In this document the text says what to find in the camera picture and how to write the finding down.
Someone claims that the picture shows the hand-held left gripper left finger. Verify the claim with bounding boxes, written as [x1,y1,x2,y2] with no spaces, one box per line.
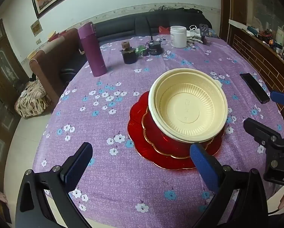
[15,142,94,228]

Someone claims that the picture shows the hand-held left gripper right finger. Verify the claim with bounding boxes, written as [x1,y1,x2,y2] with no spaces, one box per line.
[190,143,268,228]

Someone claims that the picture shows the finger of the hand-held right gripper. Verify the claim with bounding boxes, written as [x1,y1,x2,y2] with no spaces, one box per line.
[270,91,284,106]
[243,118,283,152]

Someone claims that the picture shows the small red gold-rimmed plate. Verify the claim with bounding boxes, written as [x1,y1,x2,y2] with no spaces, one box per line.
[141,106,215,159]

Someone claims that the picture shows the cream plastic bowl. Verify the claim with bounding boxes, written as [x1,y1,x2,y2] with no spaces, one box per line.
[148,68,228,141]
[151,72,228,138]

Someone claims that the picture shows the large red glass plate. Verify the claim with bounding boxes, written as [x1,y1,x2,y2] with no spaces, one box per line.
[127,91,224,170]

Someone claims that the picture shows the cluttered wooden sideboard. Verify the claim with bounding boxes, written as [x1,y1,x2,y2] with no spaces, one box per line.
[227,20,284,114]

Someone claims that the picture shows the purple floral tablecloth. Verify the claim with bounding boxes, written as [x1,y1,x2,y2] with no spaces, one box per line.
[34,35,284,228]

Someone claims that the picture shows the black phone stand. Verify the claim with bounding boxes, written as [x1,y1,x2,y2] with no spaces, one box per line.
[199,24,210,45]

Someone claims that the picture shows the white work gloves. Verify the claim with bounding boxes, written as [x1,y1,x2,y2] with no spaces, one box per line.
[186,30,204,44]

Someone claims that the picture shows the brown armchair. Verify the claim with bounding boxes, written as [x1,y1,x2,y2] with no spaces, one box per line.
[29,28,88,100]

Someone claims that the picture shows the wooden cabinet with glass doors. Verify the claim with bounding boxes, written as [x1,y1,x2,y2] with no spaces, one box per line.
[0,19,30,186]

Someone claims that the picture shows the purple thermos bottle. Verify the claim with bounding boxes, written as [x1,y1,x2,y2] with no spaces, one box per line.
[78,22,107,77]

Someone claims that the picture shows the white plastic jar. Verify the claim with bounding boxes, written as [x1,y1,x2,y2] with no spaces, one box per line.
[170,26,187,48]

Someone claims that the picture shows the dark jar with cork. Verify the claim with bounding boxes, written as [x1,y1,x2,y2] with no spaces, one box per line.
[120,41,138,64]

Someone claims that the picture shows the black round device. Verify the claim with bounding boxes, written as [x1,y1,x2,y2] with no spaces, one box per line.
[147,40,164,56]

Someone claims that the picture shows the green circuit board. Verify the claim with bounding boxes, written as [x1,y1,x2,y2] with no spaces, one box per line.
[136,45,148,56]

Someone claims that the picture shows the red plastic bag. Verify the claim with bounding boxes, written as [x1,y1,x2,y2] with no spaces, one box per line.
[158,26,171,36]

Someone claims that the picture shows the black leather sofa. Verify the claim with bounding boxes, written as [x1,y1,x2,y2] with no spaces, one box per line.
[59,9,213,81]

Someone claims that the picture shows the yellow wall plaque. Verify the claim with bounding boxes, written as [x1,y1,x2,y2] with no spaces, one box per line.
[30,20,43,37]

